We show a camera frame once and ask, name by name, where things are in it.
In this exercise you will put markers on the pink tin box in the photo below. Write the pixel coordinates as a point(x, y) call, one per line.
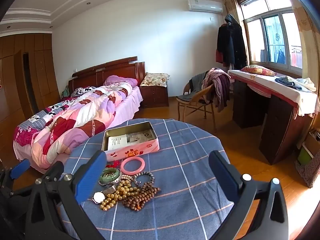
point(135, 152)

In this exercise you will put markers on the pink bangle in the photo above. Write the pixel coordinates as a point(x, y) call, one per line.
point(122, 166)

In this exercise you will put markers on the white air conditioner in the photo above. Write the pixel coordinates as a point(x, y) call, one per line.
point(205, 5)

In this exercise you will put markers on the red knot charm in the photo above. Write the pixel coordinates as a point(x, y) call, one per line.
point(115, 164)

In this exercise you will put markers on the dark hanging coats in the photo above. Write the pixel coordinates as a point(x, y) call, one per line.
point(232, 45)

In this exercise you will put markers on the window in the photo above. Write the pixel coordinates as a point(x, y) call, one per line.
point(275, 35)

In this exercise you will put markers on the bed with pink sheet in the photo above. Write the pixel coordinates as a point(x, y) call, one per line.
point(125, 107)

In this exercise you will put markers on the wooden nightstand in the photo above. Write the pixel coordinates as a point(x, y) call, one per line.
point(153, 97)

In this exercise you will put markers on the pink patchwork quilt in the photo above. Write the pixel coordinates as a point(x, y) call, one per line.
point(75, 120)

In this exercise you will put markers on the floral cushion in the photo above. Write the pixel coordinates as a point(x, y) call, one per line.
point(155, 78)

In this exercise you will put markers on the pink pillow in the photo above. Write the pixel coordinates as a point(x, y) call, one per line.
point(117, 80)

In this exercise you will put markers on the blue folded garment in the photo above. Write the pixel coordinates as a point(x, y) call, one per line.
point(285, 81)

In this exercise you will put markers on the cardboard box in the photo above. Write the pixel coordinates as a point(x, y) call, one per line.
point(312, 140)

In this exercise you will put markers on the green bin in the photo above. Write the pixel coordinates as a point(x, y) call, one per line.
point(304, 156)

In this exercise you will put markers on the round table blue plaid cloth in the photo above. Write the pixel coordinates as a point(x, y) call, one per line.
point(187, 180)

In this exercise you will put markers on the silver wristwatch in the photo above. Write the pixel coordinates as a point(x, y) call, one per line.
point(99, 197)

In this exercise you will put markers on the green jade bangle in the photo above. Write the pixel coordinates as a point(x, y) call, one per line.
point(111, 180)

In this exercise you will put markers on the cow print blanket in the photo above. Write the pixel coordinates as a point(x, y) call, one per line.
point(82, 90)

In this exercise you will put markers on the wooden headboard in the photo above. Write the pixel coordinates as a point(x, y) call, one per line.
point(112, 67)

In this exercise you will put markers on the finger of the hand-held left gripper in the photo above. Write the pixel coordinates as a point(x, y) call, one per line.
point(54, 170)
point(20, 168)

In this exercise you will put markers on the white desk cover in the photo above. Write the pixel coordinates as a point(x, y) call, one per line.
point(270, 85)

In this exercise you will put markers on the dark wooden desk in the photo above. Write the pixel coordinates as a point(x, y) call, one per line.
point(275, 130)

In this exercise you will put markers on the red hanging garment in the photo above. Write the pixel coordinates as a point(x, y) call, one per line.
point(219, 56)

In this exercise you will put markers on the floral pillow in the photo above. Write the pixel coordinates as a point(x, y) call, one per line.
point(257, 70)

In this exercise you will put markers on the white paper leaflet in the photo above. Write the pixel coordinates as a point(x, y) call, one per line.
point(117, 143)

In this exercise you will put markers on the white garment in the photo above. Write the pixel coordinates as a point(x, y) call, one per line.
point(306, 82)

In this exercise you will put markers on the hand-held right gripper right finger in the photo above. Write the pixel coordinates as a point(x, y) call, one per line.
point(223, 177)

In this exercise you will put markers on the wooden wardrobe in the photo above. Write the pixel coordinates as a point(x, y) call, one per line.
point(42, 67)

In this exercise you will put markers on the teal cloth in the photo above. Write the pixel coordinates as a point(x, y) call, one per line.
point(65, 91)

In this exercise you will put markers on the wicker chair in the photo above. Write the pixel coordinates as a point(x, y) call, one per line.
point(203, 93)

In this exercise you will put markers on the grey garment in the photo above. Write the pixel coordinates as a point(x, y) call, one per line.
point(197, 80)

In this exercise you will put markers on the pink purple garment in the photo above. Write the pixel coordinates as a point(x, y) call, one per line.
point(220, 85)

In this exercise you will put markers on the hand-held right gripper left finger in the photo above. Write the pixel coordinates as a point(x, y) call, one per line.
point(91, 175)

